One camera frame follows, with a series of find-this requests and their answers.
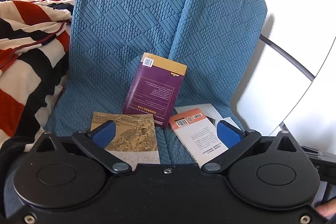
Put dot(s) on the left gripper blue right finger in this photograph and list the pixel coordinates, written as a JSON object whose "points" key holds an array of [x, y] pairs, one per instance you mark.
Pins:
{"points": [[240, 144]]}

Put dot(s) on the striped red black white blanket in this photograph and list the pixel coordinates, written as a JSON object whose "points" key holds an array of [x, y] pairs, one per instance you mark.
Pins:
{"points": [[35, 42]]}

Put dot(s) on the painting cover book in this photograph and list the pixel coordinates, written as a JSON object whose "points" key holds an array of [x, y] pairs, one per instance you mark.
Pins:
{"points": [[135, 141]]}

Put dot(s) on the orange and white book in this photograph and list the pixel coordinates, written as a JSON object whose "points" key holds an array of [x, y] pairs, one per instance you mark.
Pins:
{"points": [[198, 135]]}

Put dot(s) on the person's right hand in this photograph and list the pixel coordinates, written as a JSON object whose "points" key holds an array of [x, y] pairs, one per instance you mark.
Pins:
{"points": [[327, 209]]}

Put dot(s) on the purple and yellow book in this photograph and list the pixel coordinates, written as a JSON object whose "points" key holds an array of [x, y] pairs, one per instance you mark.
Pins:
{"points": [[155, 88]]}

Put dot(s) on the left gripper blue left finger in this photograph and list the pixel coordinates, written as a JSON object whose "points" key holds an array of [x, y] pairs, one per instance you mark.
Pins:
{"points": [[94, 143]]}

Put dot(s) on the blue textured sofa cover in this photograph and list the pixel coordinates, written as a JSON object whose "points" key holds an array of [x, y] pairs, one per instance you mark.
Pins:
{"points": [[215, 39]]}

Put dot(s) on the white envelope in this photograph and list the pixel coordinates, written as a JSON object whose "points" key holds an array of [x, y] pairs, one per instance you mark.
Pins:
{"points": [[208, 110]]}

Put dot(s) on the grey metal rail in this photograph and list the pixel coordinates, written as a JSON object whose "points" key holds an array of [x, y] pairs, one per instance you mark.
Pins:
{"points": [[288, 57]]}

